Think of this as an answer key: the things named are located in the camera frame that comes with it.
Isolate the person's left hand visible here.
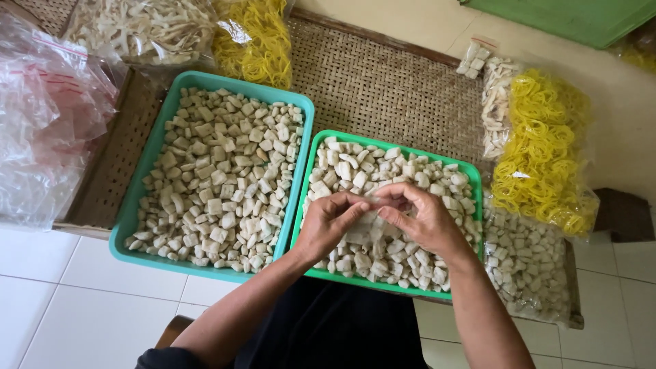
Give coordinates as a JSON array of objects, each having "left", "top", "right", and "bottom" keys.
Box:
[{"left": 292, "top": 191, "right": 372, "bottom": 267}]

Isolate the person's right hand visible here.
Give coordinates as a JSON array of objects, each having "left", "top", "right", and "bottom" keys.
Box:
[{"left": 372, "top": 182, "right": 476, "bottom": 263}]

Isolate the small clear plastic bag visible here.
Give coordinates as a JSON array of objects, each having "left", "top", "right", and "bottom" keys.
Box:
[{"left": 344, "top": 197, "right": 412, "bottom": 248}]

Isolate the green plastic tray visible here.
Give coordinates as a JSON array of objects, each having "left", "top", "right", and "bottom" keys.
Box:
[{"left": 289, "top": 129, "right": 483, "bottom": 301}]

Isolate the heap of white square crackers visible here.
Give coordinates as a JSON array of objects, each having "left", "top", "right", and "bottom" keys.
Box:
[
  {"left": 124, "top": 87, "right": 305, "bottom": 274},
  {"left": 300, "top": 136, "right": 482, "bottom": 293}
]

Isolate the person's black clothing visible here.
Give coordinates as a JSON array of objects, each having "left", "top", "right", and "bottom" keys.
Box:
[{"left": 135, "top": 277, "right": 429, "bottom": 369}]

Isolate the bag of white square crackers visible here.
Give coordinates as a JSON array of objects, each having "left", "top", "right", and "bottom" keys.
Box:
[{"left": 482, "top": 192, "right": 575, "bottom": 326}]

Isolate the narrow bag of white strips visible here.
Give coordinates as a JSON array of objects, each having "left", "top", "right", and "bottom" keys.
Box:
[{"left": 481, "top": 55, "right": 521, "bottom": 161}]

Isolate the woven bamboo bench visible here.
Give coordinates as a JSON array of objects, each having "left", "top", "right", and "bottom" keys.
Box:
[{"left": 10, "top": 0, "right": 585, "bottom": 330}]

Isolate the small packet of white crackers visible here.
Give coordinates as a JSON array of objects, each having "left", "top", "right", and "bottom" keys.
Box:
[{"left": 455, "top": 35, "right": 498, "bottom": 81}]

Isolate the brown wooden chair part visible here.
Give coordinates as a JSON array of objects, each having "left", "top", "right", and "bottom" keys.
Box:
[{"left": 155, "top": 315, "right": 195, "bottom": 350}]

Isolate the teal plastic tray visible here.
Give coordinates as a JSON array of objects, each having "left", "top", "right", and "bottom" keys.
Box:
[{"left": 109, "top": 71, "right": 315, "bottom": 284}]

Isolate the dark wooden block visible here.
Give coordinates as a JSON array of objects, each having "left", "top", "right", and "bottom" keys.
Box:
[{"left": 592, "top": 188, "right": 656, "bottom": 244}]

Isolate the bag of yellow noodle crackers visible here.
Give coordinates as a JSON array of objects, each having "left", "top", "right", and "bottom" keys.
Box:
[{"left": 211, "top": 0, "right": 295, "bottom": 91}]

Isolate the green board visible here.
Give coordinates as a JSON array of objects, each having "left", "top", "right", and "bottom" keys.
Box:
[{"left": 459, "top": 0, "right": 656, "bottom": 50}]

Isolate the bag of white cracker strips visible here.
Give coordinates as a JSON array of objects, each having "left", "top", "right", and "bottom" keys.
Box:
[{"left": 63, "top": 0, "right": 218, "bottom": 67}]

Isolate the pile of clear zip bags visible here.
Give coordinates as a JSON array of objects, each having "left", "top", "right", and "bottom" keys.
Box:
[{"left": 0, "top": 11, "right": 121, "bottom": 231}]

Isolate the bag of yellow ring crackers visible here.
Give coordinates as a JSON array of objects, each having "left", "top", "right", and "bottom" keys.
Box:
[{"left": 489, "top": 67, "right": 600, "bottom": 239}]

